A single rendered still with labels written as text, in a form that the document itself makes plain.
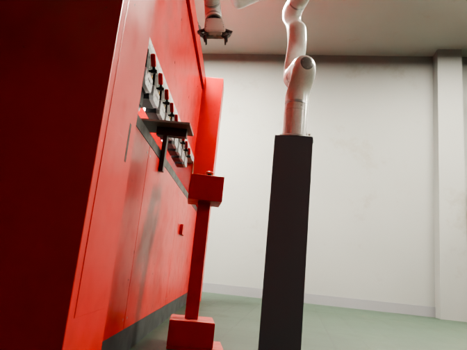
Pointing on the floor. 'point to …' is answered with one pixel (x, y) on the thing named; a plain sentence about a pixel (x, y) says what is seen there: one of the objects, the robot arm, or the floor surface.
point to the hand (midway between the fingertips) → (215, 41)
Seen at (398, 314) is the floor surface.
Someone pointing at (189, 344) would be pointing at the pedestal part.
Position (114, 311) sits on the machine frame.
